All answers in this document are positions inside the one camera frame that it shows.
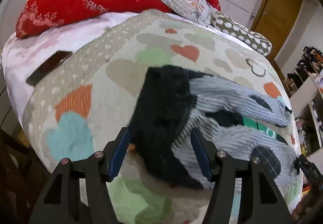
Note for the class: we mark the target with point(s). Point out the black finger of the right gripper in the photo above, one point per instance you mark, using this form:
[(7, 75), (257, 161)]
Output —
[(308, 168)]

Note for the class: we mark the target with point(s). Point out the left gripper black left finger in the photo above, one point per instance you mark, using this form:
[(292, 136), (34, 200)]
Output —
[(77, 192)]

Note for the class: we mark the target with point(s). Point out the navy striped pants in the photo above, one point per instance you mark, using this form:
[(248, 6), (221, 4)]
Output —
[(174, 100)]

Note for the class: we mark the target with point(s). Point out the white shelf unit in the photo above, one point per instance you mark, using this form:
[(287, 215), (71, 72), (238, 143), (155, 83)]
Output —
[(306, 104)]

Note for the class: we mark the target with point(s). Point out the shoe rack with clothes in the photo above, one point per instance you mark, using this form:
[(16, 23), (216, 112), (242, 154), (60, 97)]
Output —
[(309, 66)]

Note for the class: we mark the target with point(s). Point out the heart patterned quilt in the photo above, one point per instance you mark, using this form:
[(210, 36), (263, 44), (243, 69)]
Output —
[(83, 104)]

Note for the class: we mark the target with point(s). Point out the black smartphone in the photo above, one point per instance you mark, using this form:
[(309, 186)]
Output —
[(57, 59)]

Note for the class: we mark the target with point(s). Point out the pink bed sheet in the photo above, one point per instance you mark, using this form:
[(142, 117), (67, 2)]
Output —
[(21, 57)]

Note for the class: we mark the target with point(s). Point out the wooden door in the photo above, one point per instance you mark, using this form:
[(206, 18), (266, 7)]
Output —
[(275, 20)]

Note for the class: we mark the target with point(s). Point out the olive dotted bolster pillow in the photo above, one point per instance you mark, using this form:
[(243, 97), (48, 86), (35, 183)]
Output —
[(227, 25)]

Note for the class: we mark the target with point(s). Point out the floral grey pillow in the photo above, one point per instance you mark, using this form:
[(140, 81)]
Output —
[(198, 11)]

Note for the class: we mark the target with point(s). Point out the red long pillow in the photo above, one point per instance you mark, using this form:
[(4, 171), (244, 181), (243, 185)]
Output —
[(40, 15)]

